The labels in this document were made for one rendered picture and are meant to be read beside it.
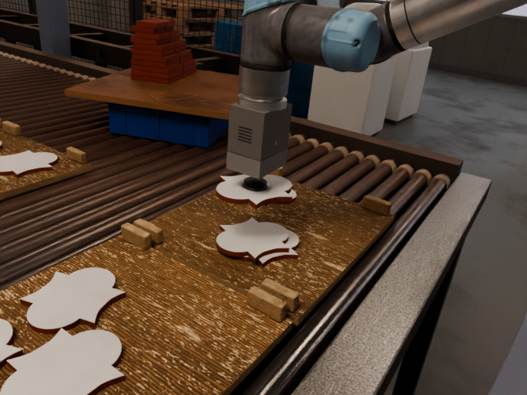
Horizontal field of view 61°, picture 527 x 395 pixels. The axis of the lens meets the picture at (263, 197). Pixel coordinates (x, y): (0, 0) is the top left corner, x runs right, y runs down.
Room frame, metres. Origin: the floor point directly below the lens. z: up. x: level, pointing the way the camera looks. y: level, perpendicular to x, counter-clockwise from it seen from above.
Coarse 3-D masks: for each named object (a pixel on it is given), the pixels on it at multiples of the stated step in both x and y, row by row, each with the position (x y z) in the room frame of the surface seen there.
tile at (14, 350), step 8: (0, 320) 0.42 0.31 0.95; (0, 328) 0.41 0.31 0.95; (8, 328) 0.41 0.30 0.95; (0, 336) 0.40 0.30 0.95; (8, 336) 0.40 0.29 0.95; (0, 344) 0.39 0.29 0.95; (8, 344) 0.39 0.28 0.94; (0, 352) 0.37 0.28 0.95; (8, 352) 0.38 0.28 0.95; (16, 352) 0.38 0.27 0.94; (0, 360) 0.36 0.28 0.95
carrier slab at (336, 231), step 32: (320, 192) 0.92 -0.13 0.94; (160, 224) 0.71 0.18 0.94; (192, 224) 0.72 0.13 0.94; (224, 224) 0.74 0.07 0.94; (288, 224) 0.76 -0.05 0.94; (320, 224) 0.77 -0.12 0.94; (352, 224) 0.78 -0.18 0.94; (384, 224) 0.80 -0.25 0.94; (192, 256) 0.62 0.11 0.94; (224, 256) 0.63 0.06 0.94; (320, 256) 0.66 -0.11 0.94; (352, 256) 0.67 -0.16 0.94; (320, 288) 0.57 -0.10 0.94
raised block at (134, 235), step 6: (126, 228) 0.65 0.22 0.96; (132, 228) 0.65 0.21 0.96; (138, 228) 0.65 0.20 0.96; (126, 234) 0.64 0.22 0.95; (132, 234) 0.64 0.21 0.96; (138, 234) 0.63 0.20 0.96; (144, 234) 0.63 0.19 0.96; (150, 234) 0.63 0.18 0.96; (126, 240) 0.64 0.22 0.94; (132, 240) 0.64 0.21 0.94; (138, 240) 0.63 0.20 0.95; (144, 240) 0.62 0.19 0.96; (150, 240) 0.63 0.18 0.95; (138, 246) 0.63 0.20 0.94; (144, 246) 0.62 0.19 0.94; (150, 246) 0.63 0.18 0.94
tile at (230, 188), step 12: (228, 180) 0.69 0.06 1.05; (240, 180) 0.70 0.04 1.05; (276, 180) 0.71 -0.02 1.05; (288, 180) 0.72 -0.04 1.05; (216, 192) 0.65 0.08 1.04; (228, 192) 0.65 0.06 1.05; (240, 192) 0.65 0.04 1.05; (252, 192) 0.66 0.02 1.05; (264, 192) 0.66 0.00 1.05; (276, 192) 0.66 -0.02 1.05; (288, 192) 0.68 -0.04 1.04; (240, 204) 0.63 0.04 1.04; (252, 204) 0.62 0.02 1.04; (264, 204) 0.63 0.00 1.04
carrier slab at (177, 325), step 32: (96, 256) 0.59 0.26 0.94; (128, 256) 0.60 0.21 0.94; (160, 256) 0.61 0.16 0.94; (32, 288) 0.50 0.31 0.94; (128, 288) 0.52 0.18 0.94; (160, 288) 0.53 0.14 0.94; (192, 288) 0.54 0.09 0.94; (224, 288) 0.54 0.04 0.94; (128, 320) 0.46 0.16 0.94; (160, 320) 0.46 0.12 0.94; (192, 320) 0.47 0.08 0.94; (224, 320) 0.47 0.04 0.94; (256, 320) 0.48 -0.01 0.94; (288, 320) 0.49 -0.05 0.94; (128, 352) 0.40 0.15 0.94; (160, 352) 0.41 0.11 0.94; (192, 352) 0.41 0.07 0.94; (224, 352) 0.42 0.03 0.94; (256, 352) 0.42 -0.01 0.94; (0, 384) 0.34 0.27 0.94; (128, 384) 0.36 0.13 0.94; (160, 384) 0.36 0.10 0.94; (192, 384) 0.36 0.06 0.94; (224, 384) 0.37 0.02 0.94
